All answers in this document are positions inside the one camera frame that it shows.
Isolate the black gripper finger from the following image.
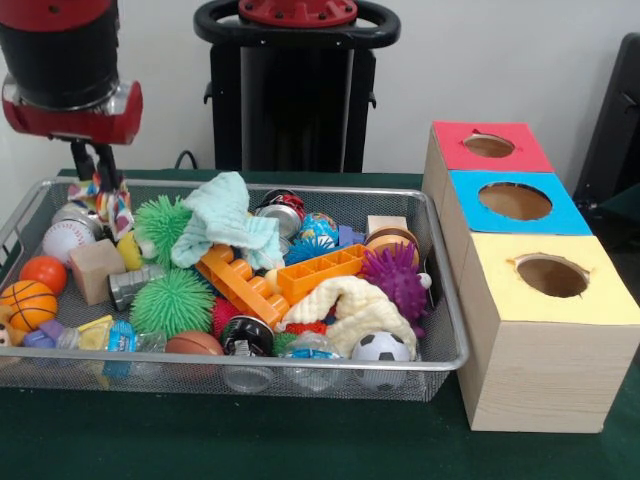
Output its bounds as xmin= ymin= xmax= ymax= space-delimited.
xmin=69 ymin=139 xmax=97 ymax=184
xmin=94 ymin=143 xmax=124 ymax=190

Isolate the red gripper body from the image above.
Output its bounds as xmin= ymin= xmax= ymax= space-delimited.
xmin=1 ymin=74 xmax=145 ymax=146

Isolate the mint green cloth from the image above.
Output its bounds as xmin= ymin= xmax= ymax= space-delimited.
xmin=171 ymin=171 xmax=285 ymax=271

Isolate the long orange toy brick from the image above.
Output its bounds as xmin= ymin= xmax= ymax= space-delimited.
xmin=195 ymin=243 xmax=291 ymax=329

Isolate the short orange toy brick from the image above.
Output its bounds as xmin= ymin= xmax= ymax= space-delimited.
xmin=276 ymin=243 xmax=370 ymax=296

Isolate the silver mesh bin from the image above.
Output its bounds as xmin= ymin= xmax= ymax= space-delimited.
xmin=0 ymin=175 xmax=470 ymax=404

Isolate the wooden box with three holes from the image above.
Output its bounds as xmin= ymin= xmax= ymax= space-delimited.
xmin=422 ymin=119 xmax=640 ymax=434

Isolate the green spiky toy with eyes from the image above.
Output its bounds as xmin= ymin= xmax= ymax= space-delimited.
xmin=133 ymin=195 xmax=194 ymax=269

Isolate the white baseball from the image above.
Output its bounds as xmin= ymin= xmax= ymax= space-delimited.
xmin=42 ymin=221 xmax=96 ymax=266

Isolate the green spiky ball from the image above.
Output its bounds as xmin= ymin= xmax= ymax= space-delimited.
xmin=129 ymin=269 xmax=217 ymax=339

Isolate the small orange basketball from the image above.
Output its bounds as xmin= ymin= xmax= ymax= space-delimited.
xmin=0 ymin=279 xmax=59 ymax=332

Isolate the cream yellow cloth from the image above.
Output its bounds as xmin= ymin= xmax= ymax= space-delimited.
xmin=273 ymin=275 xmax=419 ymax=359

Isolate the purple spiky toy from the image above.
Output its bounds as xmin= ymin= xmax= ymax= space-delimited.
xmin=360 ymin=244 xmax=431 ymax=337

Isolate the small soccer ball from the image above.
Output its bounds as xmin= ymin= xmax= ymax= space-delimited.
xmin=351 ymin=330 xmax=412 ymax=362

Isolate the black upright panel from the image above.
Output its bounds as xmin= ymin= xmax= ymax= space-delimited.
xmin=572 ymin=32 xmax=640 ymax=204

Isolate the black cable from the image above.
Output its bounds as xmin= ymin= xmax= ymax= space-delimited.
xmin=173 ymin=148 xmax=201 ymax=170

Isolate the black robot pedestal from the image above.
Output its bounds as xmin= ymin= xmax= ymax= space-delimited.
xmin=193 ymin=0 xmax=401 ymax=174

